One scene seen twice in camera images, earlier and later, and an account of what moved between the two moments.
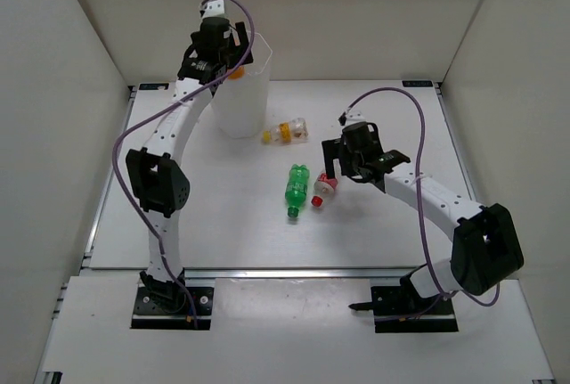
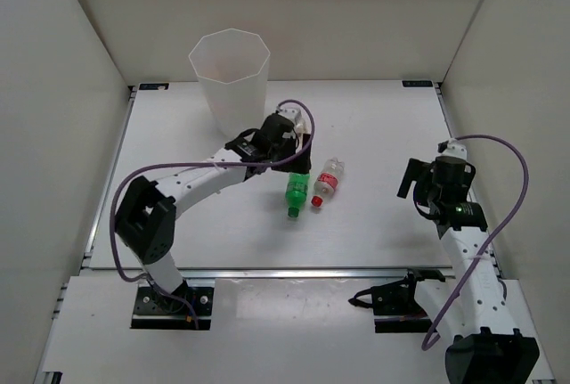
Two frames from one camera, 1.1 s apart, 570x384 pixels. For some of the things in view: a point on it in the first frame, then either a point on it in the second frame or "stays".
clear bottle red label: [323, 187] stays
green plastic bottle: [297, 188] stays
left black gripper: [242, 42] -> [301, 164]
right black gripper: [338, 149] -> [417, 170]
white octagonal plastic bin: [242, 105] stays
